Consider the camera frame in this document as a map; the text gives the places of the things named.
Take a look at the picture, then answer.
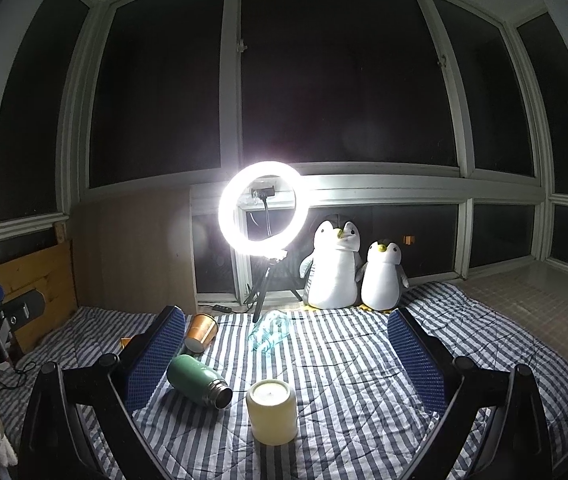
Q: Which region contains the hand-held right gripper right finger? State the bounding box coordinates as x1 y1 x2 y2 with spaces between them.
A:
387 308 555 480

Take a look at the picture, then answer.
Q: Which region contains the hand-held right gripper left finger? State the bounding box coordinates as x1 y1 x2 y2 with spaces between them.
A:
18 305 187 480

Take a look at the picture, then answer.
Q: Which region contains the cream cup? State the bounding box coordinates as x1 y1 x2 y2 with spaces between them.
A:
245 380 298 445

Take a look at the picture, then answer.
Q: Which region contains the copper paper cup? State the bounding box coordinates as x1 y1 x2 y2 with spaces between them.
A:
184 312 219 354

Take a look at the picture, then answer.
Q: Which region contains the green insulated bottle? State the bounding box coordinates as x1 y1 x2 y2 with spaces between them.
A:
166 354 233 410

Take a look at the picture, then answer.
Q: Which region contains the wooden headboard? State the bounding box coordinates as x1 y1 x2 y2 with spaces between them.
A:
0 220 81 354

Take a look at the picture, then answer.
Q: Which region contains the striped blanket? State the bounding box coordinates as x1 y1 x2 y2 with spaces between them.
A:
0 280 568 480

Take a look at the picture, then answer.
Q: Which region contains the small penguin plush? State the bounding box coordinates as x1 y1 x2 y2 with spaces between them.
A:
355 239 411 312

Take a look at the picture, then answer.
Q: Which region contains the large penguin plush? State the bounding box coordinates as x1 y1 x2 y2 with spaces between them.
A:
300 214 365 311

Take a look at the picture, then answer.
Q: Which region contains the black tripod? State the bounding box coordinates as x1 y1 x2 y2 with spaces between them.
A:
243 252 303 324

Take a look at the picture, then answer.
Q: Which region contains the black phone holder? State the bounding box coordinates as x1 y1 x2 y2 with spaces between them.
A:
249 185 277 237

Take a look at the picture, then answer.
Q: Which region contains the black cable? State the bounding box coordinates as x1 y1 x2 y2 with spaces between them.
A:
0 360 46 397

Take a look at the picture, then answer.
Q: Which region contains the white ring light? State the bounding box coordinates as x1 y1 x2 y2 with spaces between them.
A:
219 160 309 257

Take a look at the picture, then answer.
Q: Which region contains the white window frame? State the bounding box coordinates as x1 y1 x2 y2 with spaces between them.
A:
0 0 568 311

